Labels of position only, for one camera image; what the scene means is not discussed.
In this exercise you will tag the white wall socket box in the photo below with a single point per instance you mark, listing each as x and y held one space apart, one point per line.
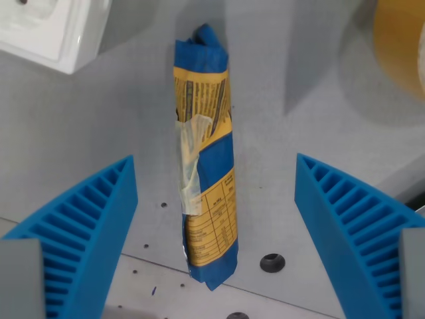
50 30

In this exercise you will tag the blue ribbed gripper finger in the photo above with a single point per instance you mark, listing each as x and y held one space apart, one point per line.
89 229
332 212

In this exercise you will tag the blue and yellow bag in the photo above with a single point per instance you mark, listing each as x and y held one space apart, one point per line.
216 159

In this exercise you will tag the black table screw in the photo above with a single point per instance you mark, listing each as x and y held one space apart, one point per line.
272 262
237 316

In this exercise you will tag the yellow tape roll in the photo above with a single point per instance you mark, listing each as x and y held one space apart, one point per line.
398 50

